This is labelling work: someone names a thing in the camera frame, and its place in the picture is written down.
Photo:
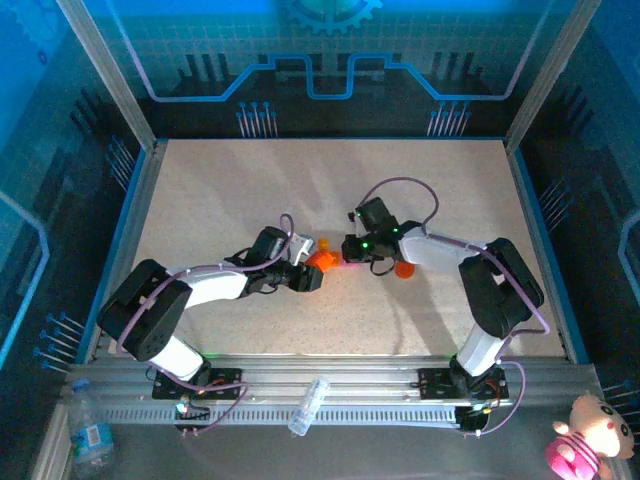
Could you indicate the orange bottle cap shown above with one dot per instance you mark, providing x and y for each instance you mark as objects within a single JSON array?
[{"x": 404, "y": 270}]

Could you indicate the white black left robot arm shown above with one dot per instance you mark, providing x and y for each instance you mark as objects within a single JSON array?
[{"x": 215, "y": 287}]

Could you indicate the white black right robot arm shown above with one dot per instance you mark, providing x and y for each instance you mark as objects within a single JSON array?
[{"x": 435, "y": 250}]

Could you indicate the small clear plastic bottle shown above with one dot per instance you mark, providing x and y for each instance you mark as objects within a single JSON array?
[{"x": 307, "y": 407}]

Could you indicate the black base controller plate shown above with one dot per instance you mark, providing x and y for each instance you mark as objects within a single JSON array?
[
  {"x": 470, "y": 425},
  {"x": 192, "y": 428}
]

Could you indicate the clear water bottle blue label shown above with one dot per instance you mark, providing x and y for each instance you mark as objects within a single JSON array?
[{"x": 92, "y": 440}]

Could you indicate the pink beige plush toy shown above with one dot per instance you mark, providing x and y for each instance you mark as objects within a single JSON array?
[{"x": 595, "y": 430}]

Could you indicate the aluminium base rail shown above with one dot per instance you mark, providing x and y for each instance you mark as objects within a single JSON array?
[{"x": 350, "y": 370}]

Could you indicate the aluminium frame post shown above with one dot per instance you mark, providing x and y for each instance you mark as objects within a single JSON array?
[
  {"x": 545, "y": 75},
  {"x": 110, "y": 75}
]

